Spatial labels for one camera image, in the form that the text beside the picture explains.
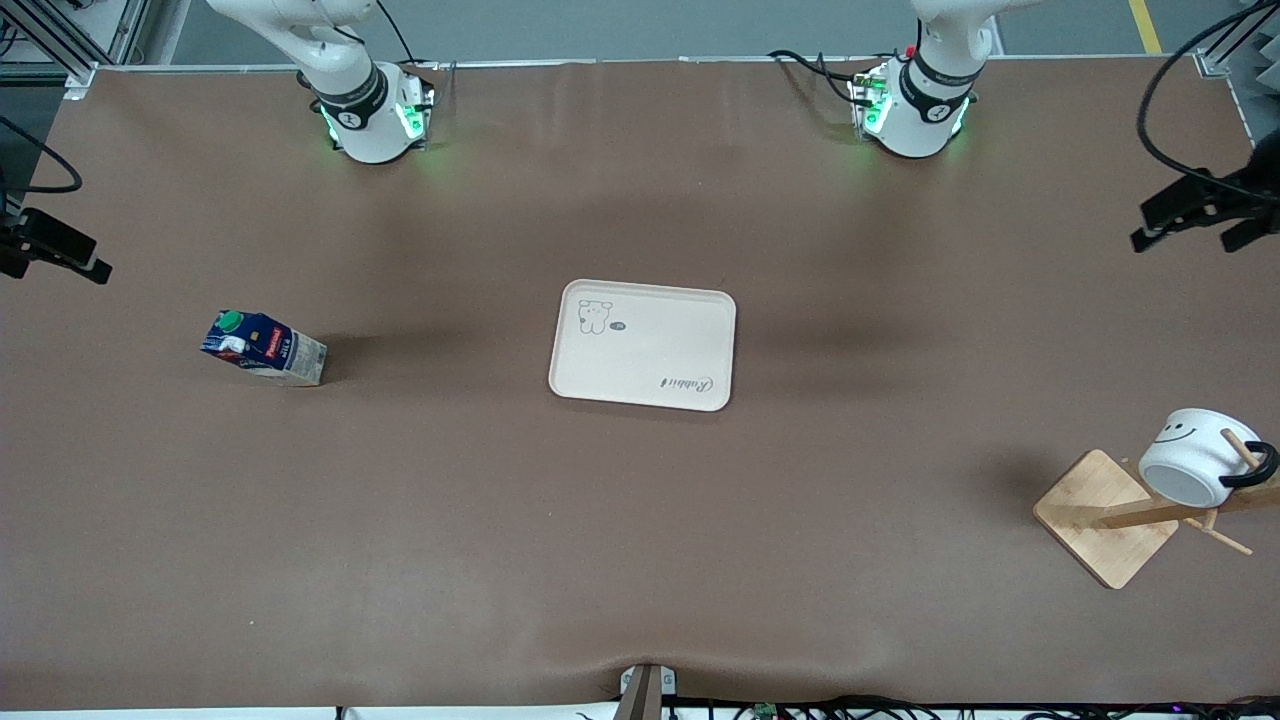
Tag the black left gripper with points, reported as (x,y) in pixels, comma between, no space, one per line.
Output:
(1262,172)

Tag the blue milk carton green cap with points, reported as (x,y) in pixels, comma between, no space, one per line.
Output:
(265,348)

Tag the aluminium frame corner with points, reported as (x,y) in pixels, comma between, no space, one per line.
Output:
(1235,70)

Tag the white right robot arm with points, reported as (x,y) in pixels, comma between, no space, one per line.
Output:
(350,100)

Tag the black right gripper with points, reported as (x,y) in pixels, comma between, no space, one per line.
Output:
(12,244)

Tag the aluminium frame profile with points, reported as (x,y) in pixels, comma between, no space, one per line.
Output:
(60,40)

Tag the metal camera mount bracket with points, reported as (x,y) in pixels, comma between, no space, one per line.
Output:
(645,690)

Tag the cream plastic tray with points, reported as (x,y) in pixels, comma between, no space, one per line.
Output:
(650,345)

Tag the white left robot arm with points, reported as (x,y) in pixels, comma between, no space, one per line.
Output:
(915,110)

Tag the wooden cup rack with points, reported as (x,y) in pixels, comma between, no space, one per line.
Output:
(1095,515)

